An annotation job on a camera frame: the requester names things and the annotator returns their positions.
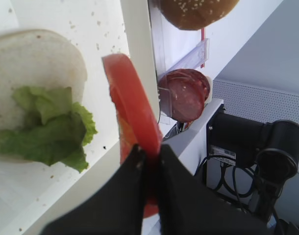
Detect front sesame bun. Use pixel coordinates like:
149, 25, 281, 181
158, 0, 239, 30

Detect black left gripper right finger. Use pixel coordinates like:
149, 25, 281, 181
158, 144, 270, 235

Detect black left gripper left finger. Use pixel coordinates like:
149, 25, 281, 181
41, 144, 146, 235

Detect bottom bun on tray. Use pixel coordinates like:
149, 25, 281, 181
0, 29, 88, 164

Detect tomato slice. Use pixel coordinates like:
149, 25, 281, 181
102, 53, 162, 218

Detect black computer box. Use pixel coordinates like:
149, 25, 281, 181
206, 104, 260, 198

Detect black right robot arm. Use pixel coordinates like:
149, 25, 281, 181
206, 113, 299, 235

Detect white meat pusher block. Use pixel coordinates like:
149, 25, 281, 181
205, 76, 213, 104

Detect lettuce leaf on bun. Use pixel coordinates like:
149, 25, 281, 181
0, 86, 97, 172

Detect metal baking tray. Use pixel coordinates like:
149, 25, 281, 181
0, 0, 159, 235

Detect right red rail strip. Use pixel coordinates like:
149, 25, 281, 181
200, 28, 206, 69

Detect front meat slice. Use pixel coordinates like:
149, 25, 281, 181
164, 69, 210, 123

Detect black cables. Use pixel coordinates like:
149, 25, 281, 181
196, 154, 287, 235

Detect clear track upper right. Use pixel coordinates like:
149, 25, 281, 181
179, 38, 209, 69

